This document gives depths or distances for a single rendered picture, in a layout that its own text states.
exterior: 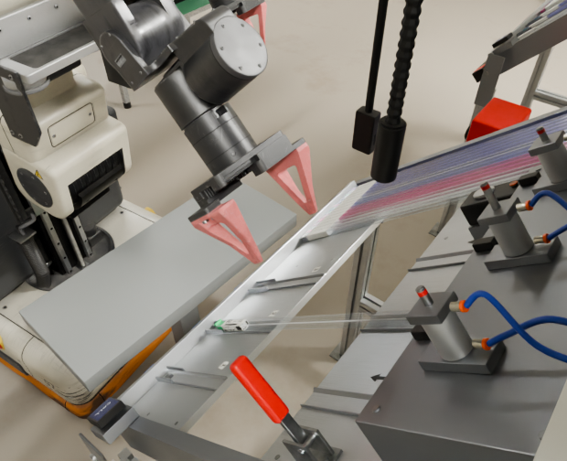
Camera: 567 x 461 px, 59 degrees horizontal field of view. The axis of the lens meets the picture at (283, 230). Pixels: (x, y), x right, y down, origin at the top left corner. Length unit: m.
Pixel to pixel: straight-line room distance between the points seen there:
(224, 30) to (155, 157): 2.04
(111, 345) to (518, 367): 0.84
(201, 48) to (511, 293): 0.32
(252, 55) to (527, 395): 0.34
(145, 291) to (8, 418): 0.79
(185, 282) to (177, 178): 1.28
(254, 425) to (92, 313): 0.67
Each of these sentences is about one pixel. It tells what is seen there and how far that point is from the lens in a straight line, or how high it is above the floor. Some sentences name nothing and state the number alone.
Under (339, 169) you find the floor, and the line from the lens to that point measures 2.36.
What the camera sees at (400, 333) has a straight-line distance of 0.53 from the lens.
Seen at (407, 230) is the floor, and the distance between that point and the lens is 2.11.
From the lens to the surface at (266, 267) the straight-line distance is 0.94.
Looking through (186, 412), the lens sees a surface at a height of 0.84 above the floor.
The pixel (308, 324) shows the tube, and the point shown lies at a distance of 0.64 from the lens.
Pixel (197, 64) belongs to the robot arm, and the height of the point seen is 1.23.
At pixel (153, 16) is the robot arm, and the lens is 0.54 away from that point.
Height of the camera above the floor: 1.44
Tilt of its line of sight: 45 degrees down
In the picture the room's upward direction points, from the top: straight up
